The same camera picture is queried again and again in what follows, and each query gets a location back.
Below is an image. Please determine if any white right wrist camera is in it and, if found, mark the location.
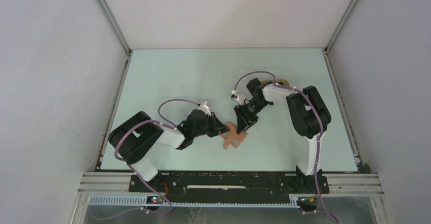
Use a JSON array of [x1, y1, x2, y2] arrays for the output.
[[231, 90, 246, 105]]

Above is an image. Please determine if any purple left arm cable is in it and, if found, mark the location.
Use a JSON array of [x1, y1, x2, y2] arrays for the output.
[[114, 99, 203, 213]]

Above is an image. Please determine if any white cable duct strip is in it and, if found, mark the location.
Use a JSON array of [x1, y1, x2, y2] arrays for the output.
[[88, 195, 300, 208]]

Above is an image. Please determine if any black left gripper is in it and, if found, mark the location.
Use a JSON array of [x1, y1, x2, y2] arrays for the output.
[[192, 112, 230, 138]]

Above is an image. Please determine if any beige oval tray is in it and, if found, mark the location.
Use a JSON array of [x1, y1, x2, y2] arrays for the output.
[[260, 78, 290, 86]]

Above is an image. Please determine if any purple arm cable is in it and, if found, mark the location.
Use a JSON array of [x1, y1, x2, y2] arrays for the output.
[[233, 71, 339, 223], [114, 99, 203, 213]]

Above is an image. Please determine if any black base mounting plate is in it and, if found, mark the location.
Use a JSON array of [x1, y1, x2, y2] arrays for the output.
[[148, 170, 330, 204]]

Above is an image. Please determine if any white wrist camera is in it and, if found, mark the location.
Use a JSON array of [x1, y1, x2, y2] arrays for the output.
[[198, 100, 211, 116], [231, 90, 246, 105]]

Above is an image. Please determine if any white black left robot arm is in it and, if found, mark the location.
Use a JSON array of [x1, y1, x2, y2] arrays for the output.
[[108, 109, 230, 192]]

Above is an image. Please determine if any orange leather card holder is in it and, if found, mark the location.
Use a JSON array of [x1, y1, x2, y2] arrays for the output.
[[220, 122, 248, 149]]

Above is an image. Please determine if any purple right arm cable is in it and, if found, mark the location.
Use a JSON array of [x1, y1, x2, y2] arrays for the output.
[[233, 71, 339, 223]]

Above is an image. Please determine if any aluminium frame rail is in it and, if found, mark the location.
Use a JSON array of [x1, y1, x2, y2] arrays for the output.
[[85, 0, 132, 56]]

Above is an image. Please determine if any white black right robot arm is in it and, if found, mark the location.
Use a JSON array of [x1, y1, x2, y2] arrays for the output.
[[231, 78, 331, 193]]

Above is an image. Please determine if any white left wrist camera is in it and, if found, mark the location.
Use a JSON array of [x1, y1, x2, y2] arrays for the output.
[[198, 100, 211, 116]]

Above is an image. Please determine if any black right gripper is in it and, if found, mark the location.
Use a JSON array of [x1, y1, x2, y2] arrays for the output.
[[233, 99, 270, 134]]

